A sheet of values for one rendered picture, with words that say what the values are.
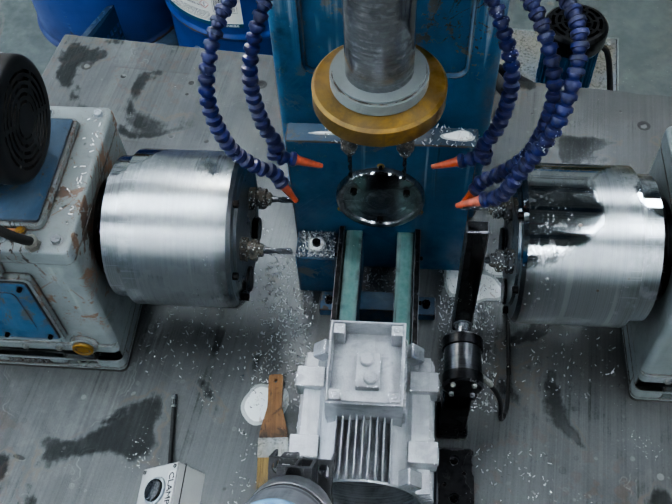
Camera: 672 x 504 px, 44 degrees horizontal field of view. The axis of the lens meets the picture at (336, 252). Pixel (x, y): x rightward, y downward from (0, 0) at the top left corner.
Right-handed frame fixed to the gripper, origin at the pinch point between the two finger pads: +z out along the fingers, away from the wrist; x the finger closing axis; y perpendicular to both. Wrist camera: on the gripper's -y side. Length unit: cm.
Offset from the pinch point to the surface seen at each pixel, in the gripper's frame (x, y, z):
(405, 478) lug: -11.7, 2.9, 1.5
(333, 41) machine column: 2, 65, 21
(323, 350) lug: 0.2, 18.0, 9.7
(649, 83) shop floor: -94, 109, 189
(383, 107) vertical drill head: -6.9, 49.1, -2.3
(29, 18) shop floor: 138, 132, 202
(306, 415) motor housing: 1.8, 9.2, 7.9
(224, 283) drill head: 16.1, 26.8, 17.1
